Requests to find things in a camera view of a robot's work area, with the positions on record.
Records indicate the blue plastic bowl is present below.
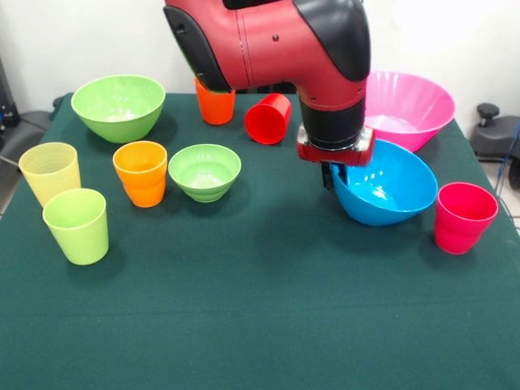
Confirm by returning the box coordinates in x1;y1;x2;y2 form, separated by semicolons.
329;139;439;228

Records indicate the grey base with black knob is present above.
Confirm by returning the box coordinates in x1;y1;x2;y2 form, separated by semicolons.
470;103;520;163

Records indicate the magenta plastic cup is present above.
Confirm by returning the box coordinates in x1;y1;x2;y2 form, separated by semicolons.
433;182;500;256

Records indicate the large pink plastic bowl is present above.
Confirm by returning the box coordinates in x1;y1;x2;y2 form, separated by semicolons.
362;70;456;154

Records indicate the dark green tablecloth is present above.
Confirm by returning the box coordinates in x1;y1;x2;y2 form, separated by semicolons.
0;92;520;390

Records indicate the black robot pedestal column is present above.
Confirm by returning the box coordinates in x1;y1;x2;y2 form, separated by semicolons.
234;80;300;95

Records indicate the red-orange plastic cup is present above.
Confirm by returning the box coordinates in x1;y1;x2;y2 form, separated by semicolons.
194;78;236;126

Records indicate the yellow plastic cup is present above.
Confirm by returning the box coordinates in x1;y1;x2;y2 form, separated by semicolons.
18;141;81;208

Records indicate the small green plastic bowl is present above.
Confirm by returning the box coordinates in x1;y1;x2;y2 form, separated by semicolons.
167;143;242;203

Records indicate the light green plastic cup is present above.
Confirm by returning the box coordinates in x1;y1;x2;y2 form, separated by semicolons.
42;188;110;267

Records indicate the grey rounded base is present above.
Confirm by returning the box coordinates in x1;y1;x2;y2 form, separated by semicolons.
0;109;52;163

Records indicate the orange plastic cup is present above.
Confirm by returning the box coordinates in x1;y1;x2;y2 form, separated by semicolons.
112;141;168;208

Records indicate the large green plastic bowl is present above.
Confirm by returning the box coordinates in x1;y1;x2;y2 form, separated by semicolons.
71;74;167;144

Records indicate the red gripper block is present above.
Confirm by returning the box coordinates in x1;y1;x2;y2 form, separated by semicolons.
296;125;376;190

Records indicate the red plastic cup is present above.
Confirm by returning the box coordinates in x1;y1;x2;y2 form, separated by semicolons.
244;93;293;146

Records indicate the black equipment box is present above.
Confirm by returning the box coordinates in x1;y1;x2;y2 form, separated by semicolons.
0;56;20;127

